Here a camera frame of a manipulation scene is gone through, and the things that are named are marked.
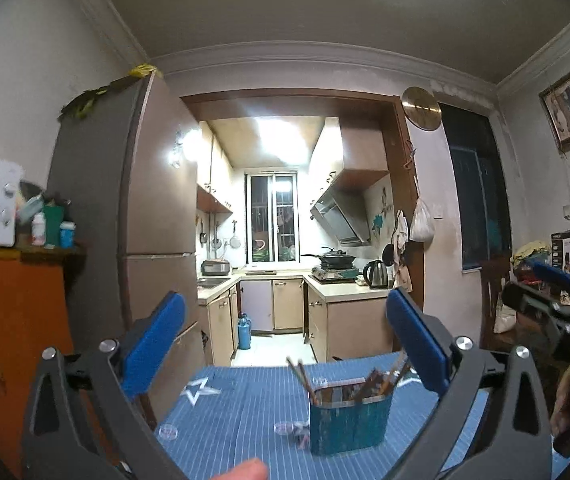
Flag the teal mesh utensil holder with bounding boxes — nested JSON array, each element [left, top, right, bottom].
[[309, 392, 394, 456]]

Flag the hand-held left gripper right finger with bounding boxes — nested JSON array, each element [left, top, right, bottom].
[[385, 287, 553, 480]]

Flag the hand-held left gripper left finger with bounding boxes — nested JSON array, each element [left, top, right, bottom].
[[20, 290, 188, 480]]

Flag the gas stove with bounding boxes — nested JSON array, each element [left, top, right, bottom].
[[310, 267, 361, 282]]

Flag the barred kitchen window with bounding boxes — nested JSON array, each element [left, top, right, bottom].
[[245, 172, 299, 263]]

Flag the person's left hand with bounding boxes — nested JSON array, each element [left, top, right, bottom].
[[210, 459, 269, 480]]

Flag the yellow green cloth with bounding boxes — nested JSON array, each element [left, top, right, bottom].
[[58, 62, 164, 122]]

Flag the dark room window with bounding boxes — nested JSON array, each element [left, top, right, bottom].
[[437, 102, 514, 274]]

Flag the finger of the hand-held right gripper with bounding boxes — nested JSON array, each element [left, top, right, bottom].
[[532, 261, 570, 302], [502, 282, 570, 332]]

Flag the steel range hood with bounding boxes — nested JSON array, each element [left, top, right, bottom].
[[310, 185, 372, 247]]

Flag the black wok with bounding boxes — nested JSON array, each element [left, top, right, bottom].
[[300, 247, 359, 267]]

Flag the blue star print tablecloth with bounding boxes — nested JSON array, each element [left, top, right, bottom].
[[155, 350, 566, 480]]

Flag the hanging cloth bags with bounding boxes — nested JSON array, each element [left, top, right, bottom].
[[390, 210, 414, 287]]

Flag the white hanging plastic bag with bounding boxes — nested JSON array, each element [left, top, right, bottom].
[[409, 199, 436, 242]]

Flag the tall silver refrigerator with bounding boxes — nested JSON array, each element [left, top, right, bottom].
[[48, 72, 202, 361]]

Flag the round gold wall clock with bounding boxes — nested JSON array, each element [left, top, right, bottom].
[[401, 86, 442, 132]]

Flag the steel electric kettle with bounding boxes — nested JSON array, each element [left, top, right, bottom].
[[363, 259, 390, 290]]

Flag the blue gas cylinder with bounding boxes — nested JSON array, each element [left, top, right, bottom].
[[237, 312, 252, 351]]

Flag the black appliance box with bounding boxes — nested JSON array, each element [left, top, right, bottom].
[[551, 230, 570, 274]]

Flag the wooden chair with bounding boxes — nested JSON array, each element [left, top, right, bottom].
[[480, 259, 516, 352]]

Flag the pile of clothes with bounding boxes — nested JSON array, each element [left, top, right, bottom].
[[512, 242, 552, 270]]

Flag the dark brown chopstick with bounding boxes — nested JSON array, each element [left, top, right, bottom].
[[379, 357, 412, 400], [286, 357, 322, 406]]

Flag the orange cabinet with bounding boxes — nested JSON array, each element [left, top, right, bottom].
[[0, 245, 87, 477]]

